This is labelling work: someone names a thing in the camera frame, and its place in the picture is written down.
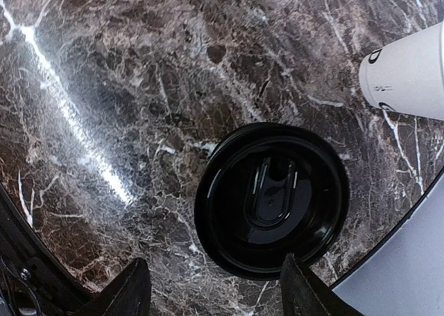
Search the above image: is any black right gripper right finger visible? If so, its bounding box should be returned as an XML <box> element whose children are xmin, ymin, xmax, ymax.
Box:
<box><xmin>280</xmin><ymin>254</ymin><xmax>361</xmax><ymax>316</ymax></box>

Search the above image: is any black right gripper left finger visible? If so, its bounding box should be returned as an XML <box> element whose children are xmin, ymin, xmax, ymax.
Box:
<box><xmin>74</xmin><ymin>258</ymin><xmax>151</xmax><ymax>315</ymax></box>

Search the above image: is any stack of black cup lids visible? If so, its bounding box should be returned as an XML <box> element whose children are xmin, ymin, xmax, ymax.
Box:
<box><xmin>194</xmin><ymin>123</ymin><xmax>350</xmax><ymax>281</ymax></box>

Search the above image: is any white cup holding straws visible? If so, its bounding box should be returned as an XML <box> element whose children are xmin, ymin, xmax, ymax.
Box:
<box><xmin>359</xmin><ymin>22</ymin><xmax>443</xmax><ymax>121</ymax></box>

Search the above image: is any black front table rail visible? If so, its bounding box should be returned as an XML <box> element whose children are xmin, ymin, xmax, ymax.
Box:
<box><xmin>1</xmin><ymin>188</ymin><xmax>94</xmax><ymax>315</ymax></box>

